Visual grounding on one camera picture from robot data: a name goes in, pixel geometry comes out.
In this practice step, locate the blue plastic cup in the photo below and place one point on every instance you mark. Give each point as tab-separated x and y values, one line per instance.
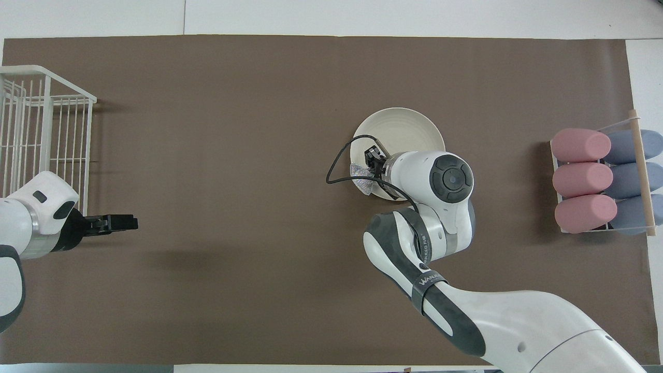
629	215
624	147
627	181

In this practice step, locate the cream round plate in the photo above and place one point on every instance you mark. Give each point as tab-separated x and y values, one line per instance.
404	129

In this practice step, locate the silver mesh sponge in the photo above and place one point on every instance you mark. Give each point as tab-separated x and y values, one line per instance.
360	173

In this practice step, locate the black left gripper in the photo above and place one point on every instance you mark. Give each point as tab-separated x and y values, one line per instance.
72	230

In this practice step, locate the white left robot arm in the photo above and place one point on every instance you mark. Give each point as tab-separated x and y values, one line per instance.
31	212

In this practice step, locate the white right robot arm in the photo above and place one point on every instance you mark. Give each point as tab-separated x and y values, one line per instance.
507	321

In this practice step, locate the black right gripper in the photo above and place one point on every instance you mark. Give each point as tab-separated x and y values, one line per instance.
386	166

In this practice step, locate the brown table mat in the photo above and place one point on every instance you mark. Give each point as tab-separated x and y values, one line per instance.
233	290

